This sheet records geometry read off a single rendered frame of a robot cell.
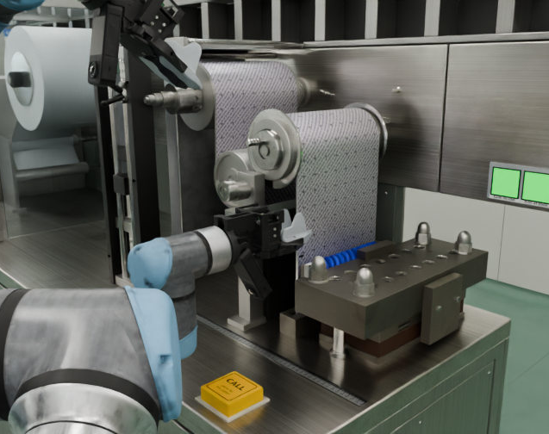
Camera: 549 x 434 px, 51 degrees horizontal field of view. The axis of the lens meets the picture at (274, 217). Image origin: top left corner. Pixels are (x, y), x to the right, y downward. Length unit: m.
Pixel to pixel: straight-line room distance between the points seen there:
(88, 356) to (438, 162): 0.91
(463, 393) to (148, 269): 0.65
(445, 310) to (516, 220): 2.72
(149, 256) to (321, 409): 0.35
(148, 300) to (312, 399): 0.48
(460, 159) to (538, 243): 2.59
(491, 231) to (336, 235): 2.79
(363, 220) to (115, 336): 0.80
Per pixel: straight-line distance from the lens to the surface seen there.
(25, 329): 0.52
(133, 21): 0.90
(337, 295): 0.97
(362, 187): 1.19
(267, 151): 1.06
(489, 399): 1.31
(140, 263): 0.86
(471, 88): 1.19
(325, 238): 1.13
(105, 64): 0.87
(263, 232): 0.96
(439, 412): 1.13
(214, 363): 1.04
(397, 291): 1.00
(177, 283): 0.88
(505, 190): 1.17
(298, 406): 0.92
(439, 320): 1.11
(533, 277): 3.85
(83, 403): 0.47
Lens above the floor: 1.40
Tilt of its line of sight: 15 degrees down
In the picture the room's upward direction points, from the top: straight up
